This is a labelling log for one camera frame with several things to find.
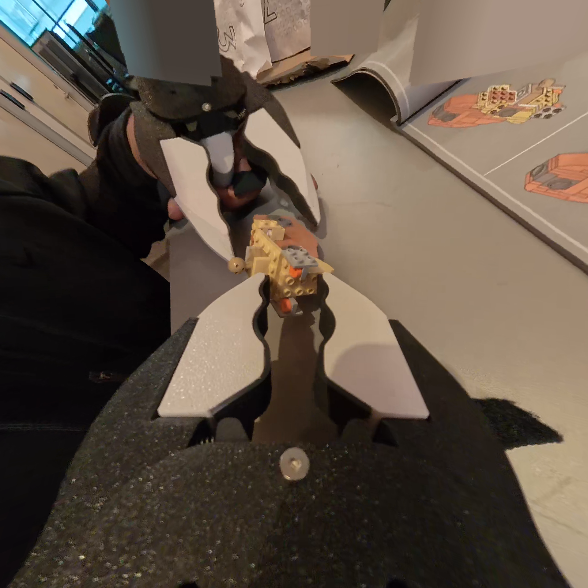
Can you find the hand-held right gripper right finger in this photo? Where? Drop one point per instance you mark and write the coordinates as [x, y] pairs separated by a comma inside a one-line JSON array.
[[372, 363]]

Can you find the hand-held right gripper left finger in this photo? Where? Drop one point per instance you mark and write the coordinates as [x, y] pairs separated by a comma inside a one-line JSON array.
[[211, 363]]

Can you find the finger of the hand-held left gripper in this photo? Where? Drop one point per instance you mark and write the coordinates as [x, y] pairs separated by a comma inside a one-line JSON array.
[[193, 183], [294, 170]]

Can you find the tan and orange brick model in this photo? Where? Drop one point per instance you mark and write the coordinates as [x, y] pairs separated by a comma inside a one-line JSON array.
[[275, 271]]

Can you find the person's left forearm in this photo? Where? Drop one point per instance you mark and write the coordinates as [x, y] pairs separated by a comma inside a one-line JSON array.
[[119, 206]]

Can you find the person's left hand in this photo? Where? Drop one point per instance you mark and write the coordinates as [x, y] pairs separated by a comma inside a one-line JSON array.
[[229, 200]]

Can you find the brown cardboard piece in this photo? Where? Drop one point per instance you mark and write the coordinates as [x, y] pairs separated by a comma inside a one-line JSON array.
[[312, 69]]

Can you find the beige cabinet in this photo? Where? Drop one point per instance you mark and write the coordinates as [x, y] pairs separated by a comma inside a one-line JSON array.
[[27, 92]]

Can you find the grey instruction booklet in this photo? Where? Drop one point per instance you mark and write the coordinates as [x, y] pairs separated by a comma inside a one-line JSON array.
[[505, 151]]

